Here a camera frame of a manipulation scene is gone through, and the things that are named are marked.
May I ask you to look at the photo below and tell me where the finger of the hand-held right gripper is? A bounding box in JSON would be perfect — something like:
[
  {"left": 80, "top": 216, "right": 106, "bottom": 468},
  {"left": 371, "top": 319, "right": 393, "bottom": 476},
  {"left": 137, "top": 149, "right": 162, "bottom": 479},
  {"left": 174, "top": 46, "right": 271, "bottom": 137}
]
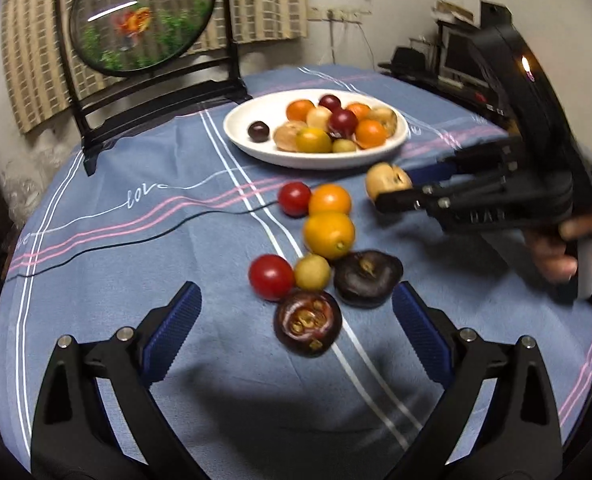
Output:
[
  {"left": 373, "top": 179, "right": 528, "bottom": 234},
  {"left": 410, "top": 141, "right": 525, "bottom": 187}
]

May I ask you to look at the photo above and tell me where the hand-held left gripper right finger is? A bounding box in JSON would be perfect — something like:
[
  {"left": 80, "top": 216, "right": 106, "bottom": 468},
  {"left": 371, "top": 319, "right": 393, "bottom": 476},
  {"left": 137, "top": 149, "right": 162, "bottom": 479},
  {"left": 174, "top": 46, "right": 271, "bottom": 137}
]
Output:
[{"left": 391, "top": 281, "right": 563, "bottom": 480}]

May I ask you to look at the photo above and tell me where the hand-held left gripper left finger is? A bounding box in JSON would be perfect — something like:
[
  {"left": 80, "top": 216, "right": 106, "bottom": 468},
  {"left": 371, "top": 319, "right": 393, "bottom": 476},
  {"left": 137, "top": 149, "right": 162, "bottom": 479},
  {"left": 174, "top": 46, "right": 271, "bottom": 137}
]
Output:
[{"left": 30, "top": 281, "right": 203, "bottom": 480}]

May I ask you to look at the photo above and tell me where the beige scarred passion fruit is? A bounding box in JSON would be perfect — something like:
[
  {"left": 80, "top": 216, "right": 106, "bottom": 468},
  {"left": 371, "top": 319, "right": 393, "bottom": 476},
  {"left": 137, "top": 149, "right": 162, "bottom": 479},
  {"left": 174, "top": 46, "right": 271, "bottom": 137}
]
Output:
[{"left": 365, "top": 161, "right": 413, "bottom": 201}]

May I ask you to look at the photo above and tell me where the large orange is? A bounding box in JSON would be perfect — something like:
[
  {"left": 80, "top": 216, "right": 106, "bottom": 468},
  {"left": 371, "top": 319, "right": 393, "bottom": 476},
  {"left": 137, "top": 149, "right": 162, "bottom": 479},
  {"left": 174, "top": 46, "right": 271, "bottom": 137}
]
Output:
[{"left": 353, "top": 120, "right": 388, "bottom": 149}]

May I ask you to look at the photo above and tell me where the large beige passion fruit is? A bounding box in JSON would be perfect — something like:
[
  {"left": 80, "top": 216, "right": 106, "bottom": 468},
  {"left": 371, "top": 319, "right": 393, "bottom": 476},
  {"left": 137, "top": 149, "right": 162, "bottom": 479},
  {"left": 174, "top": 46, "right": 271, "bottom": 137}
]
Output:
[{"left": 366, "top": 106, "right": 397, "bottom": 133}]

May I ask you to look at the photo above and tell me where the dark mangosteen with yellow calyx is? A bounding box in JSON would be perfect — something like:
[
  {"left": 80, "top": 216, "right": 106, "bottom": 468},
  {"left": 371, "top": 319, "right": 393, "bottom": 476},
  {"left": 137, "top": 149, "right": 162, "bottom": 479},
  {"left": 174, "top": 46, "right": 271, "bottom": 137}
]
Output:
[{"left": 273, "top": 289, "right": 343, "bottom": 358}]

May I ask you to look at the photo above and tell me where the large red plum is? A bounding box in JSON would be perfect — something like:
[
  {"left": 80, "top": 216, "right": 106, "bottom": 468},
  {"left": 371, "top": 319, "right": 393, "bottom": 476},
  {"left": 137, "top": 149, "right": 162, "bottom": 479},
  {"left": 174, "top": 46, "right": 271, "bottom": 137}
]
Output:
[{"left": 327, "top": 109, "right": 360, "bottom": 138}]

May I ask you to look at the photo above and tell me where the pale yellow round guava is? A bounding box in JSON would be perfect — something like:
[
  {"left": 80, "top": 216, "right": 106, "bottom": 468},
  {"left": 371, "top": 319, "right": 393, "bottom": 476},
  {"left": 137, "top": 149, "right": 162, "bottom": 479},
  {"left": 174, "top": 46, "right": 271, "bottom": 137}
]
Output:
[{"left": 306, "top": 106, "right": 333, "bottom": 131}]

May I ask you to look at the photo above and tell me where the white oval plate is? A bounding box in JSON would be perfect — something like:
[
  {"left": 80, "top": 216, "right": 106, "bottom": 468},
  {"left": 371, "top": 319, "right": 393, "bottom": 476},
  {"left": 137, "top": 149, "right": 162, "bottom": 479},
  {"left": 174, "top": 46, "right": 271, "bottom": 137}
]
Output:
[{"left": 223, "top": 89, "right": 410, "bottom": 170}]

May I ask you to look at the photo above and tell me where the person's right hand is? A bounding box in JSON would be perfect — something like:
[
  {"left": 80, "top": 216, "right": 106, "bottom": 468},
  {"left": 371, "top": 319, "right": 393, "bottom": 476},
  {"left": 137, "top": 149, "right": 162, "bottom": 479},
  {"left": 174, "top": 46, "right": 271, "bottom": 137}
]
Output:
[{"left": 526, "top": 197, "right": 592, "bottom": 286}]

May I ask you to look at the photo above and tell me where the large dark mangosteen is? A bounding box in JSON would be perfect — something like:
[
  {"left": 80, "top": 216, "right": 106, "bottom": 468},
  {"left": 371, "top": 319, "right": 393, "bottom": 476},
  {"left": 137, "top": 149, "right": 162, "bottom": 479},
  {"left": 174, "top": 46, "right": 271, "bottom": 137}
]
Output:
[{"left": 333, "top": 250, "right": 404, "bottom": 308}]

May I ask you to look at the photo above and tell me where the blue striped tablecloth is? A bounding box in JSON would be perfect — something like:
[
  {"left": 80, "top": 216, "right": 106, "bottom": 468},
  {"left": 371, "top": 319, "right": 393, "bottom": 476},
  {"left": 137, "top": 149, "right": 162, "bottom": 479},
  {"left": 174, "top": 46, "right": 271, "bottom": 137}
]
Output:
[{"left": 0, "top": 64, "right": 592, "bottom": 480}]

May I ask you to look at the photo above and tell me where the dark monitor screen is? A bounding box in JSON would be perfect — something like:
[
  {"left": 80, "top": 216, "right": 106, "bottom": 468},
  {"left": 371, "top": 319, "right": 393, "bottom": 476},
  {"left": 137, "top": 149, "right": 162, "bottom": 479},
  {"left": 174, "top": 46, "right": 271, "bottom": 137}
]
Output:
[{"left": 440, "top": 27, "right": 479, "bottom": 81}]

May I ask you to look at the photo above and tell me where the yellow-orange tomato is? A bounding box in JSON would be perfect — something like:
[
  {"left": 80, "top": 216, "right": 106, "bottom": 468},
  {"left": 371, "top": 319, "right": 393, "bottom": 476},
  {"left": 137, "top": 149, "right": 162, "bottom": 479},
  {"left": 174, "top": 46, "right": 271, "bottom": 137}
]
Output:
[{"left": 302, "top": 211, "right": 356, "bottom": 260}]

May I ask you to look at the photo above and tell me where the black hat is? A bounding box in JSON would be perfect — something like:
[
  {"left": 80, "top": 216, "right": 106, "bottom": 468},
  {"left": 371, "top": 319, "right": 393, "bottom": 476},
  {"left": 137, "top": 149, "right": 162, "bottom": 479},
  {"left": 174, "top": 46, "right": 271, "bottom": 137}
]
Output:
[{"left": 378, "top": 46, "right": 429, "bottom": 73}]

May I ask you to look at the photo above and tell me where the small red cherry tomato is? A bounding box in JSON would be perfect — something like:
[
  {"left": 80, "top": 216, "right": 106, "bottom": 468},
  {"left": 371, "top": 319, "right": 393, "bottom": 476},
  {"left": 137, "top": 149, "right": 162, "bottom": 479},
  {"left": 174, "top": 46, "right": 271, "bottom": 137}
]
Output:
[{"left": 278, "top": 181, "right": 312, "bottom": 217}]

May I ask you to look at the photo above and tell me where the brownish peeled mandarin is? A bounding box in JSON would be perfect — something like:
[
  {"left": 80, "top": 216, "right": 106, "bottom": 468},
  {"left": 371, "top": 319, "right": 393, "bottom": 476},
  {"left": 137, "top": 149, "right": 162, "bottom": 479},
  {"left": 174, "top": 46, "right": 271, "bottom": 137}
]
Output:
[{"left": 273, "top": 120, "right": 309, "bottom": 153}]

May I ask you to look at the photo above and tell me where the round goldfish picture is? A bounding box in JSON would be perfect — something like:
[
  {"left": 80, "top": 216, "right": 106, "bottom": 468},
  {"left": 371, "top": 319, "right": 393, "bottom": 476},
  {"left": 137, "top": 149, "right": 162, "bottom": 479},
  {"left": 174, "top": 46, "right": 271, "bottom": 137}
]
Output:
[{"left": 1, "top": 0, "right": 309, "bottom": 135}]

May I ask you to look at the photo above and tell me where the round goldfish screen on stand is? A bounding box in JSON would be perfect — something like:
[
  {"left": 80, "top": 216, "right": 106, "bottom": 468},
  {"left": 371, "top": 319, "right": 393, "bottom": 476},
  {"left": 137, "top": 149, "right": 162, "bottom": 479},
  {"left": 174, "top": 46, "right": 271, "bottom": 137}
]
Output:
[{"left": 54, "top": 0, "right": 253, "bottom": 177}]

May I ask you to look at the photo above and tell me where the white wall socket strip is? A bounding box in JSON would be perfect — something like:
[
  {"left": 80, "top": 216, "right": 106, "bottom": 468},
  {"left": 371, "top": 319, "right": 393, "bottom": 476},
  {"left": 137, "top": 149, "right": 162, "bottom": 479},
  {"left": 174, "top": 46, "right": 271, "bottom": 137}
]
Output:
[{"left": 308, "top": 6, "right": 364, "bottom": 24}]

